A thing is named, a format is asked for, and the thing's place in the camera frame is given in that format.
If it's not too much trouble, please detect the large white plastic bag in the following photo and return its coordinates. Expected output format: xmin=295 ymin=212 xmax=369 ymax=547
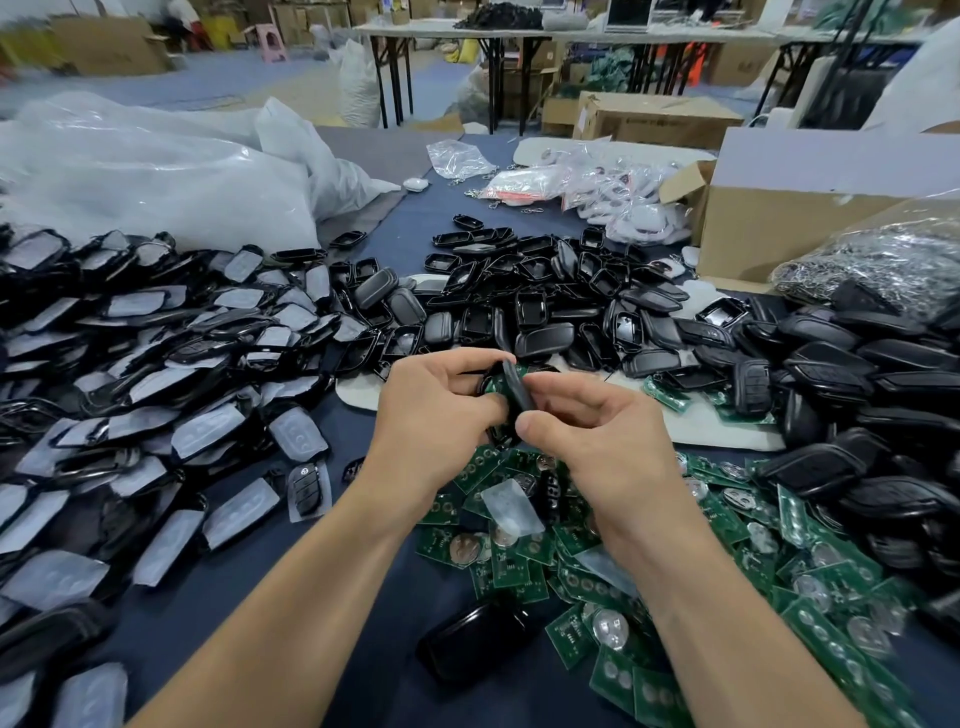
xmin=0 ymin=93 xmax=402 ymax=254

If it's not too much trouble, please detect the small crumpled clear plastic bag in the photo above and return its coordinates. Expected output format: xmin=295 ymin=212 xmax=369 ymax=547
xmin=426 ymin=139 xmax=500 ymax=183

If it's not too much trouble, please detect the person's right forearm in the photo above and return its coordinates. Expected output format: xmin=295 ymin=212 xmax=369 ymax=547
xmin=622 ymin=517 xmax=872 ymax=728

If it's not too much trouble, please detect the open laptop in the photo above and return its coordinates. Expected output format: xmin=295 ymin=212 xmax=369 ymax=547
xmin=607 ymin=0 xmax=657 ymax=29

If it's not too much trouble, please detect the pile of shells with pads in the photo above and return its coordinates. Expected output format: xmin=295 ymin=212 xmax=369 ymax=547
xmin=0 ymin=225 xmax=384 ymax=728

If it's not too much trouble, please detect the white sack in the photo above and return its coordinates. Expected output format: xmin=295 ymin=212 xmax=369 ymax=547
xmin=333 ymin=37 xmax=384 ymax=129

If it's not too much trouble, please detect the clear bag of metal parts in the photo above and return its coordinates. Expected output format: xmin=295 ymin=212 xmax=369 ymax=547
xmin=769 ymin=202 xmax=960 ymax=320

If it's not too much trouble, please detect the pile of green circuit boards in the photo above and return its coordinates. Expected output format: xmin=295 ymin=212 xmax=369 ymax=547
xmin=417 ymin=375 xmax=932 ymax=728

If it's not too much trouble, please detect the person's right hand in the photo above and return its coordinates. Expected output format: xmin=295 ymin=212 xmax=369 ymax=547
xmin=514 ymin=370 xmax=695 ymax=549

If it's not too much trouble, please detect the heap of black parts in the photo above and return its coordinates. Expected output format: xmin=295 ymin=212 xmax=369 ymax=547
xmin=457 ymin=3 xmax=545 ymax=32

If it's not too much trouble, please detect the long white table top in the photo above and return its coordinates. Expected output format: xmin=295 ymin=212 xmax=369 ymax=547
xmin=352 ymin=15 xmax=917 ymax=44

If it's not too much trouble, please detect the pink plastic stool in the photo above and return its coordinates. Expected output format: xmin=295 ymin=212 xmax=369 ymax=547
xmin=252 ymin=22 xmax=287 ymax=65

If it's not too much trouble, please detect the person's left hand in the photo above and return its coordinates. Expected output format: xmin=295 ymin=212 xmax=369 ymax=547
xmin=360 ymin=348 xmax=512 ymax=527

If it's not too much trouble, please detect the clear bag with red label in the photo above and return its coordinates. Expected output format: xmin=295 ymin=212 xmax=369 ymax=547
xmin=469 ymin=165 xmax=564 ymax=207

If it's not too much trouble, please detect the brown cardboard box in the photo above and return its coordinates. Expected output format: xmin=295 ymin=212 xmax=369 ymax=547
xmin=574 ymin=93 xmax=744 ymax=152

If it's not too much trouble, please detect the pile of assembled black fobs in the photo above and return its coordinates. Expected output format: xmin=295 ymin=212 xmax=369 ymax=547
xmin=727 ymin=277 xmax=960 ymax=639

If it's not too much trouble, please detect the clear plastic film piece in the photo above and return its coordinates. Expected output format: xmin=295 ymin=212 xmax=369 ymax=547
xmin=480 ymin=477 xmax=545 ymax=539

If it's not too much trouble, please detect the heap of clear parts bags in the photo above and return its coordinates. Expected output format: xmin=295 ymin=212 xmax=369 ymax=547
xmin=558 ymin=150 xmax=695 ymax=246

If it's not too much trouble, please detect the black metal table frame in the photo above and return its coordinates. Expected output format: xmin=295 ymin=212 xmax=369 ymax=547
xmin=357 ymin=27 xmax=542 ymax=129

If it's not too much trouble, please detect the large open cardboard box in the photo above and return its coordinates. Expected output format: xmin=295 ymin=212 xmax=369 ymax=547
xmin=660 ymin=127 xmax=960 ymax=291

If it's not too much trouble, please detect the person's left forearm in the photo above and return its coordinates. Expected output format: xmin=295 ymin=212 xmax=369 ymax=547
xmin=127 ymin=502 xmax=422 ymax=728

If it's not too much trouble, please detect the tan cardboard box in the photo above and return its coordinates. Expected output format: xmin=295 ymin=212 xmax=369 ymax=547
xmin=45 ymin=15 xmax=170 ymax=77

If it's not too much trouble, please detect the pile of black shell halves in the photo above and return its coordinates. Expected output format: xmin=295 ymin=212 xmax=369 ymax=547
xmin=420 ymin=214 xmax=737 ymax=377

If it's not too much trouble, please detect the lone glossy black shell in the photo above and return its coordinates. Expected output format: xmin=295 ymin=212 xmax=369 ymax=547
xmin=415 ymin=597 xmax=534 ymax=689

